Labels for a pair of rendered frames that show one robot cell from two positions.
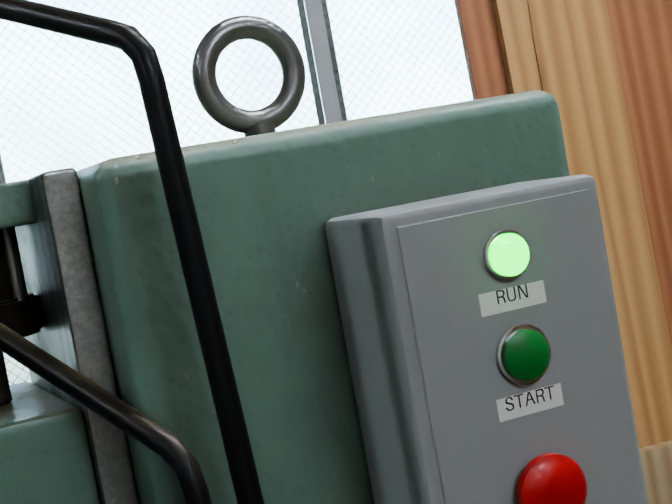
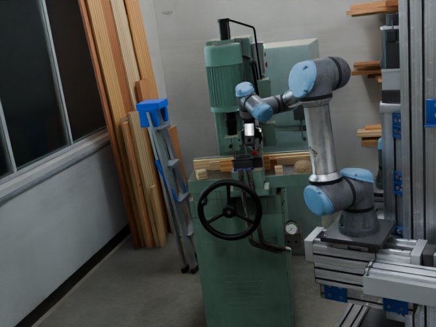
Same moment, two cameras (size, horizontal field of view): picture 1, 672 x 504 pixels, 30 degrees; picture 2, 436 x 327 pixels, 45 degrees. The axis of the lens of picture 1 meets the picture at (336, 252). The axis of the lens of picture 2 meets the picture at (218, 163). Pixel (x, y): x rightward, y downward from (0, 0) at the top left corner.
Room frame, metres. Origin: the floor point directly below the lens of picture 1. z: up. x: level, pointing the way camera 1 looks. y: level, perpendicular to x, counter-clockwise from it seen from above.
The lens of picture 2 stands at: (-0.74, 2.45, 1.65)
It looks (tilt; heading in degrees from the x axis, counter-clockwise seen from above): 16 degrees down; 302
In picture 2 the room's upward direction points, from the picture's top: 7 degrees counter-clockwise
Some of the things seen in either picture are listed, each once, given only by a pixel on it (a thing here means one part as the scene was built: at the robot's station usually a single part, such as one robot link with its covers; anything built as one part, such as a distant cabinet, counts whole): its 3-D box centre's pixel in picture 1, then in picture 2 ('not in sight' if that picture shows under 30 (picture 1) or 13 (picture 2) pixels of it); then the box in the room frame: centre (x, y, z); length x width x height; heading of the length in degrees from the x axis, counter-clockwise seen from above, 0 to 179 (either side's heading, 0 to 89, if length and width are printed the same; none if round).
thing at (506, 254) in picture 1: (509, 254); not in sight; (0.49, -0.07, 1.46); 0.02 x 0.01 x 0.02; 112
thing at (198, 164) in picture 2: not in sight; (252, 161); (0.46, 0.25, 0.93); 0.60 x 0.02 x 0.05; 22
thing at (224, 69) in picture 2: not in sight; (226, 78); (0.53, 0.30, 1.35); 0.18 x 0.18 x 0.31
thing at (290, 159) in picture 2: not in sight; (269, 161); (0.37, 0.23, 0.92); 0.60 x 0.02 x 0.04; 22
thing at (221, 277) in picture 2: not in sight; (248, 255); (0.58, 0.19, 0.36); 0.58 x 0.45 x 0.71; 112
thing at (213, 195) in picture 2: not in sight; (236, 187); (0.51, 0.35, 0.82); 0.40 x 0.21 x 0.04; 22
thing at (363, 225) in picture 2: not in sight; (358, 216); (-0.19, 0.67, 0.87); 0.15 x 0.15 x 0.10
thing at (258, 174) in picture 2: not in sight; (248, 176); (0.38, 0.44, 0.92); 0.15 x 0.13 x 0.09; 22
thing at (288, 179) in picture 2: not in sight; (251, 179); (0.41, 0.36, 0.87); 0.61 x 0.30 x 0.06; 22
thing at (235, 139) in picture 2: not in sight; (233, 142); (0.54, 0.28, 1.03); 0.14 x 0.07 x 0.09; 112
